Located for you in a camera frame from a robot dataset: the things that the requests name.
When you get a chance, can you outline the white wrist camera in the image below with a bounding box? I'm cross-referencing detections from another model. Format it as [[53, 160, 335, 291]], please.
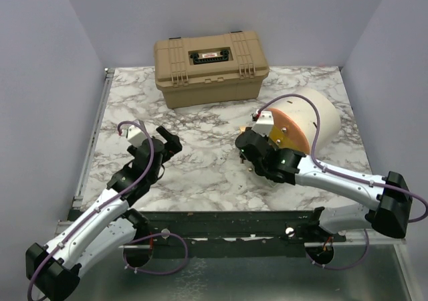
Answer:
[[125, 125, 147, 147], [251, 110, 274, 136]]

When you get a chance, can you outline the tan plastic toolbox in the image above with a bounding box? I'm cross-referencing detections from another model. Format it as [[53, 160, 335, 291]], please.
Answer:
[[154, 31, 270, 109]]

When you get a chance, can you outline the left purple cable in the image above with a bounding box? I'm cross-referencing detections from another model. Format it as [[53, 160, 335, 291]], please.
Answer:
[[26, 120, 190, 301]]

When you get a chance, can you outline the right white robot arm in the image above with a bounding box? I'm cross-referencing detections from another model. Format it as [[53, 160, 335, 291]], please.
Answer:
[[235, 129, 413, 241]]

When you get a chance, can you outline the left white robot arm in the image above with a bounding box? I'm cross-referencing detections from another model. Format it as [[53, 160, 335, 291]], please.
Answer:
[[25, 121, 183, 300]]

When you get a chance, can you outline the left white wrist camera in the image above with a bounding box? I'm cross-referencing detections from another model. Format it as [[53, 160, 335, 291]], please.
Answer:
[[125, 125, 147, 147]]

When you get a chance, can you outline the white round makeup organizer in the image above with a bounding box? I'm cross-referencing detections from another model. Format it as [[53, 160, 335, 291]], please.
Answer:
[[239, 87, 342, 188]]

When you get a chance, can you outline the purple cable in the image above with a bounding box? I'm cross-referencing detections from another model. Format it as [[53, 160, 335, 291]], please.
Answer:
[[26, 120, 190, 301], [255, 94, 428, 270]]

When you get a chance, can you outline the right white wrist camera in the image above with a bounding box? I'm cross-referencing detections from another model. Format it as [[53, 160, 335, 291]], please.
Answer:
[[251, 110, 274, 136]]

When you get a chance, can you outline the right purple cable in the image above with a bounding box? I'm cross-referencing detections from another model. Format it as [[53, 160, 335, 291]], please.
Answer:
[[255, 94, 428, 270]]

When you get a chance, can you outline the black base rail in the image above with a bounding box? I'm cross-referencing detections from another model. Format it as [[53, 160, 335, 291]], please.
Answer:
[[121, 208, 345, 260]]

